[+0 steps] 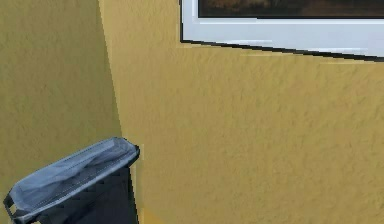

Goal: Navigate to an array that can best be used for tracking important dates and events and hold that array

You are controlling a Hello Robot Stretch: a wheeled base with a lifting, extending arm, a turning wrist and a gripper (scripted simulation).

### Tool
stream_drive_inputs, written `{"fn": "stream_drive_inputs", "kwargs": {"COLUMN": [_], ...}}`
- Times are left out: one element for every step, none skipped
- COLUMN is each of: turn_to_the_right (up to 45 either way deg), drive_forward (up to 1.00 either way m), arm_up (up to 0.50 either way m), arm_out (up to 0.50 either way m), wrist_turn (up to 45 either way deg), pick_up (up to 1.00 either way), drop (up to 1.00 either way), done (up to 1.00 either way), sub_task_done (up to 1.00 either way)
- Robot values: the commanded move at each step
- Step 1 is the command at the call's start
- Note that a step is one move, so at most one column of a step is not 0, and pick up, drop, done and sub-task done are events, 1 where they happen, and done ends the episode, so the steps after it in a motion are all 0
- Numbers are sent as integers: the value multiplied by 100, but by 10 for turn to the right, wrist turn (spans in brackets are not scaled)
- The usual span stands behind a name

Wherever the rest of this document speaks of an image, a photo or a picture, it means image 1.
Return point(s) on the white framed wall picture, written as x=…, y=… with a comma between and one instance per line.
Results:
x=283, y=30

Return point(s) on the dark grey lidded bin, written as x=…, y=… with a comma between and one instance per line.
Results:
x=76, y=180

